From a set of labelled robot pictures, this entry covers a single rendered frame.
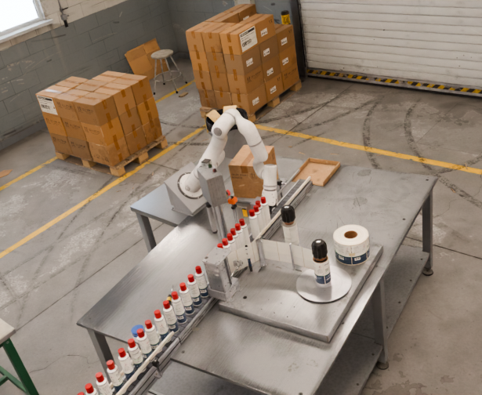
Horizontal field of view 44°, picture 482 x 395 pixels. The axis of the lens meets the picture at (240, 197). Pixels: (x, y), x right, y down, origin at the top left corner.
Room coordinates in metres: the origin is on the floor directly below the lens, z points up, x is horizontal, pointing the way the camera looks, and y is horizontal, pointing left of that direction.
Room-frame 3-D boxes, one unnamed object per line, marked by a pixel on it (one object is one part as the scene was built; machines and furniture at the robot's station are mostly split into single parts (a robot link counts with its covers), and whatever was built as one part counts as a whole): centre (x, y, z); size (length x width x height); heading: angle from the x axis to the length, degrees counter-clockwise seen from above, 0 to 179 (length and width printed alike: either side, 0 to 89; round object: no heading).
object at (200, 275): (2.66, 0.31, 0.98); 0.05 x 0.05 x 0.20
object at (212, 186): (3.01, 0.15, 1.38); 0.17 x 0.10 x 0.19; 18
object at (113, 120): (6.73, 1.44, 0.45); 1.20 x 0.84 x 0.89; 46
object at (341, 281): (2.54, -0.36, 0.89); 0.31 x 0.31 x 0.01
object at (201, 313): (3.05, 0.01, 0.85); 1.65 x 0.11 x 0.05; 143
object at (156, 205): (3.90, 0.20, 0.81); 0.90 x 0.90 x 0.04; 44
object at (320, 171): (3.84, -0.59, 0.85); 0.30 x 0.26 x 0.04; 143
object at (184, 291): (2.54, 0.40, 0.98); 0.05 x 0.05 x 0.20
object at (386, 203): (3.08, -0.14, 0.82); 2.10 x 1.50 x 0.02; 143
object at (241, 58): (7.40, -0.40, 0.57); 1.20 x 0.85 x 1.14; 136
